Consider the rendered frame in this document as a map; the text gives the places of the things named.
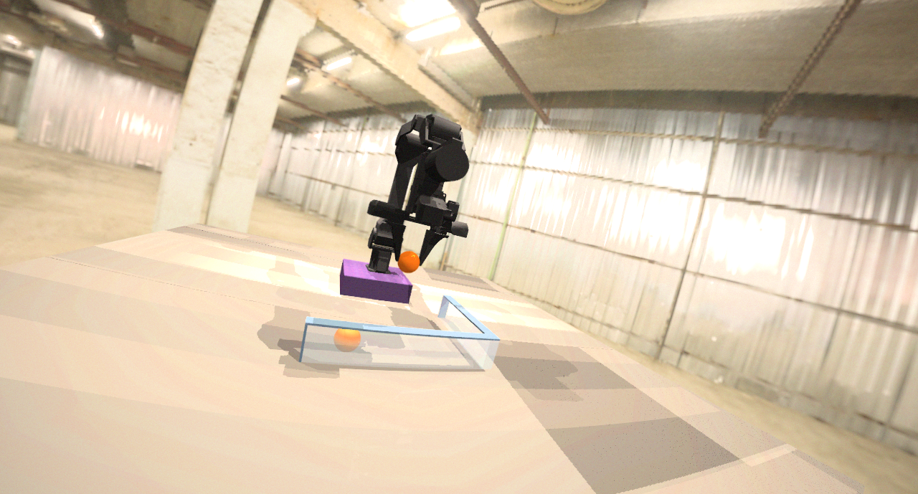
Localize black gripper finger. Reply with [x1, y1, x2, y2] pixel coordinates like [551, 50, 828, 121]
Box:
[385, 219, 406, 262]
[419, 229, 449, 266]

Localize low clear corner walls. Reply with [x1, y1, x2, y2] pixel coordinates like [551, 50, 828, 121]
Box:
[301, 296, 499, 369]

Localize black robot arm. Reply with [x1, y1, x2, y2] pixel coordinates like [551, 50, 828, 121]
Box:
[366, 114, 470, 274]

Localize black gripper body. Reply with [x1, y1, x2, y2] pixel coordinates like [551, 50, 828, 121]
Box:
[367, 179, 468, 238]

